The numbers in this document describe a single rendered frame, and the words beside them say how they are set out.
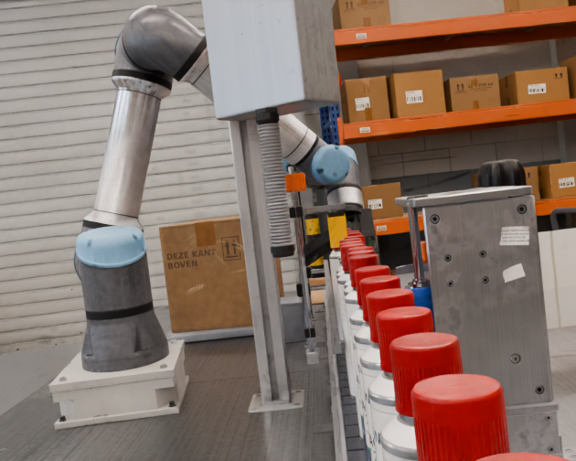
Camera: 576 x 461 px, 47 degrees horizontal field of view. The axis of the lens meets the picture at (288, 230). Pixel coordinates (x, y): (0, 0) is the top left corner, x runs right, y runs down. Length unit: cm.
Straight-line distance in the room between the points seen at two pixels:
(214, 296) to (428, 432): 144
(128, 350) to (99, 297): 10
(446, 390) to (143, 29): 105
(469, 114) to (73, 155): 303
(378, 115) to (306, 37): 396
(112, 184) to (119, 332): 30
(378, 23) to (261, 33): 401
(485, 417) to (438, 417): 2
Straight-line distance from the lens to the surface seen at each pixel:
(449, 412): 24
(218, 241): 165
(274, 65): 95
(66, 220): 553
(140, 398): 114
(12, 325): 574
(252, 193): 105
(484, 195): 63
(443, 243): 63
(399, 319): 39
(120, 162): 130
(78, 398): 115
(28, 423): 124
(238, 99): 99
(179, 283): 169
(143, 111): 131
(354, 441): 78
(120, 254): 114
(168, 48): 121
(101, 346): 117
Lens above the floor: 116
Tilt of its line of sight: 3 degrees down
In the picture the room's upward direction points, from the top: 7 degrees counter-clockwise
